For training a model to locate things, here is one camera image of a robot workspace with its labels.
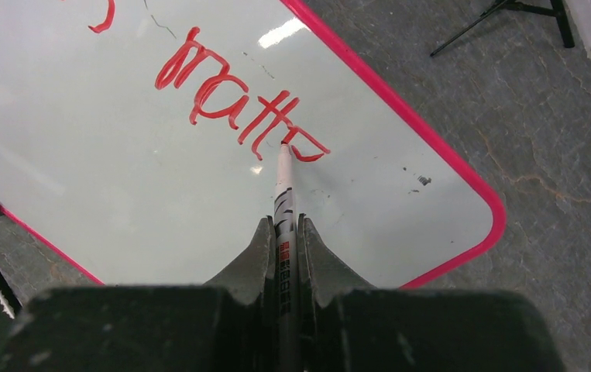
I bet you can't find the black tripod camera stand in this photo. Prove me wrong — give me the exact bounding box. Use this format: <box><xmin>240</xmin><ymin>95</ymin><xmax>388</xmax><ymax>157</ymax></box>
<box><xmin>429</xmin><ymin>0</ymin><xmax>576</xmax><ymax>58</ymax></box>

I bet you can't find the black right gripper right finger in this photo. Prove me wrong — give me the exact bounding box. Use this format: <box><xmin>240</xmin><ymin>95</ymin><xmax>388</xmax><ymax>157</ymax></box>
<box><xmin>297</xmin><ymin>215</ymin><xmax>565</xmax><ymax>371</ymax></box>

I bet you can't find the pink-framed whiteboard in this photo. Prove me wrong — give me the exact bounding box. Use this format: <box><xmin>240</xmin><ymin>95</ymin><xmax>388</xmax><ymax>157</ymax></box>
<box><xmin>0</xmin><ymin>1</ymin><xmax>506</xmax><ymax>288</ymax></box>

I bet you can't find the red whiteboard marker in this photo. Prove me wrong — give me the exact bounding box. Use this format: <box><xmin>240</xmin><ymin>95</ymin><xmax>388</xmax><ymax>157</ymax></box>
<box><xmin>274</xmin><ymin>143</ymin><xmax>301</xmax><ymax>371</ymax></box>

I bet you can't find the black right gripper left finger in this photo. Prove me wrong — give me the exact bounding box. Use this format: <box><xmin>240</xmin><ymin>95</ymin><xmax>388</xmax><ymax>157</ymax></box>
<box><xmin>0</xmin><ymin>217</ymin><xmax>277</xmax><ymax>371</ymax></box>

